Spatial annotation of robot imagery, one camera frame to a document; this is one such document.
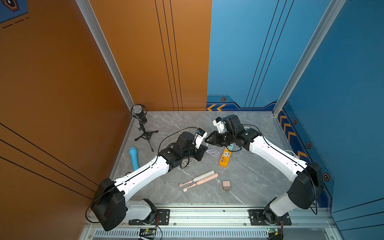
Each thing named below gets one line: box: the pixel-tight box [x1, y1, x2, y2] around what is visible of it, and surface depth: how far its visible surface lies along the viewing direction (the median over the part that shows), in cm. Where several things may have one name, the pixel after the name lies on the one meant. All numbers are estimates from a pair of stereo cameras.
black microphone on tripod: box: [130, 104, 159, 152], surface depth 93 cm
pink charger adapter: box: [222, 180, 231, 193], surface depth 84 cm
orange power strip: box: [219, 147, 232, 168], surface depth 93 cm
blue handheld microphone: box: [129, 146, 139, 171], surface depth 96 cm
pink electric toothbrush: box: [183, 173, 219, 192], surface depth 86 cm
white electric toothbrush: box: [179, 170, 215, 187], surface depth 87 cm
